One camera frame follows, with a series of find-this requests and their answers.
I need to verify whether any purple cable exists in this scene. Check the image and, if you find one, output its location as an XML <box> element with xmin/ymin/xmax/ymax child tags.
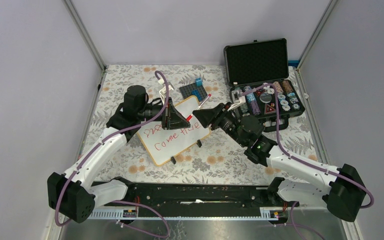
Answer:
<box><xmin>54</xmin><ymin>70</ymin><xmax>173</xmax><ymax>239</ymax></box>
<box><xmin>238</xmin><ymin>82</ymin><xmax>375</xmax><ymax>240</ymax></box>

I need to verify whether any blue poker chip stack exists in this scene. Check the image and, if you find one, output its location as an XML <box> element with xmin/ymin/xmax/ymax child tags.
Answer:
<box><xmin>243</xmin><ymin>86</ymin><xmax>257</xmax><ymax>103</ymax></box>

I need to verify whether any floral tablecloth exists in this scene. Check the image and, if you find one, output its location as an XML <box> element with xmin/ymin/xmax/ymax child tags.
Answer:
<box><xmin>90</xmin><ymin>64</ymin><xmax>315</xmax><ymax>186</ymax></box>

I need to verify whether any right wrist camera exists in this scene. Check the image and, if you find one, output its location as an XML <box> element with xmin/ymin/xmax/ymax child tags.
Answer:
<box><xmin>228</xmin><ymin>89</ymin><xmax>246</xmax><ymax>111</ymax></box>

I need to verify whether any red triangle dice box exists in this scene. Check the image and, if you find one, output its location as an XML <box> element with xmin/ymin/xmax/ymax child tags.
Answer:
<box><xmin>264</xmin><ymin>103</ymin><xmax>277</xmax><ymax>115</ymax></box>

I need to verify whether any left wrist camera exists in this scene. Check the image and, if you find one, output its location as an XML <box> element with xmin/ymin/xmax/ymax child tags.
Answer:
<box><xmin>158</xmin><ymin>78</ymin><xmax>174</xmax><ymax>103</ymax></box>

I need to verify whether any light blue lego brick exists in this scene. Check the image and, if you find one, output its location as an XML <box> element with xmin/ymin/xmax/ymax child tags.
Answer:
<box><xmin>195</xmin><ymin>77</ymin><xmax>203</xmax><ymax>87</ymax></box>

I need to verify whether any white marker pen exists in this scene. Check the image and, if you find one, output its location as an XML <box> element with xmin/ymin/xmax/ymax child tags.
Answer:
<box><xmin>196</xmin><ymin>94</ymin><xmax>212</xmax><ymax>110</ymax></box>

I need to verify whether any yellow framed whiteboard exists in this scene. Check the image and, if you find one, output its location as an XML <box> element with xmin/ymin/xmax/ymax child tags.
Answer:
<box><xmin>135</xmin><ymin>95</ymin><xmax>212</xmax><ymax>167</ymax></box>

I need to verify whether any white cable duct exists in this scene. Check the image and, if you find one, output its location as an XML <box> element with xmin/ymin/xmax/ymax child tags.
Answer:
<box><xmin>88</xmin><ymin>207</ymin><xmax>288</xmax><ymax>221</ymax></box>

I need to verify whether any red marker cap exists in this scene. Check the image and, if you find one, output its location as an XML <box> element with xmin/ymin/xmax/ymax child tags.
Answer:
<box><xmin>186</xmin><ymin>114</ymin><xmax>193</xmax><ymax>122</ymax></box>

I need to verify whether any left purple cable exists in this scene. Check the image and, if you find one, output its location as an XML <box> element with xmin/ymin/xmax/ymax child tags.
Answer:
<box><xmin>54</xmin><ymin>70</ymin><xmax>173</xmax><ymax>239</ymax></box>

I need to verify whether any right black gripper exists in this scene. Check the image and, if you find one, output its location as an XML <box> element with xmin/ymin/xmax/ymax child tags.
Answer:
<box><xmin>192</xmin><ymin>102</ymin><xmax>247</xmax><ymax>147</ymax></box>

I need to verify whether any brown poker chip stack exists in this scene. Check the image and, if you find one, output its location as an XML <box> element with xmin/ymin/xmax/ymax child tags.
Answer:
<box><xmin>281</xmin><ymin>79</ymin><xmax>294</xmax><ymax>95</ymax></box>

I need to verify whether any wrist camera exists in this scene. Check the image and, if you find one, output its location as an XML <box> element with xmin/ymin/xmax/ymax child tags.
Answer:
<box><xmin>158</xmin><ymin>78</ymin><xmax>174</xmax><ymax>103</ymax></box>
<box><xmin>228</xmin><ymin>89</ymin><xmax>246</xmax><ymax>111</ymax></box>

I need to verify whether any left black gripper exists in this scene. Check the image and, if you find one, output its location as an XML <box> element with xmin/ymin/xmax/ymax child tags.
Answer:
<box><xmin>137</xmin><ymin>97</ymin><xmax>191</xmax><ymax>130</ymax></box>

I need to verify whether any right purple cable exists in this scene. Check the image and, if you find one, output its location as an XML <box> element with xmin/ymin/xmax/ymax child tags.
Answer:
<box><xmin>238</xmin><ymin>82</ymin><xmax>375</xmax><ymax>240</ymax></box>

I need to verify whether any purple poker chip stack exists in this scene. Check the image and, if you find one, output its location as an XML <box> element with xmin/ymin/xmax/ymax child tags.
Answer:
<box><xmin>249</xmin><ymin>100</ymin><xmax>261</xmax><ymax>116</ymax></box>

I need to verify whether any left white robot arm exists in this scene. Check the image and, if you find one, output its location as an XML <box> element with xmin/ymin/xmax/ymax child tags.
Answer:
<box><xmin>47</xmin><ymin>85</ymin><xmax>191</xmax><ymax>223</ymax></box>

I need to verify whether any grey lego baseplate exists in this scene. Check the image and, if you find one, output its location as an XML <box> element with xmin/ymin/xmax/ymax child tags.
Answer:
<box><xmin>179</xmin><ymin>83</ymin><xmax>208</xmax><ymax>102</ymax></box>

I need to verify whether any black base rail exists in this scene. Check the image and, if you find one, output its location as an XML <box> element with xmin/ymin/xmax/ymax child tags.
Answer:
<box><xmin>109</xmin><ymin>182</ymin><xmax>293</xmax><ymax>212</ymax></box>

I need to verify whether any pink poker chip stack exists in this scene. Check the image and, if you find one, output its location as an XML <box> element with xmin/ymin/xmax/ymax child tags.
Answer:
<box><xmin>273</xmin><ymin>81</ymin><xmax>284</xmax><ymax>95</ymax></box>

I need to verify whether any black poker chip case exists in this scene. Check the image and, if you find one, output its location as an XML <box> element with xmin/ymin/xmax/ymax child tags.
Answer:
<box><xmin>223</xmin><ymin>38</ymin><xmax>305</xmax><ymax>133</ymax></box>

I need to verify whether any round dealer button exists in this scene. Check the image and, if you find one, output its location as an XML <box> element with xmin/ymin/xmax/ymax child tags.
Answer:
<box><xmin>259</xmin><ymin>93</ymin><xmax>272</xmax><ymax>104</ymax></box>

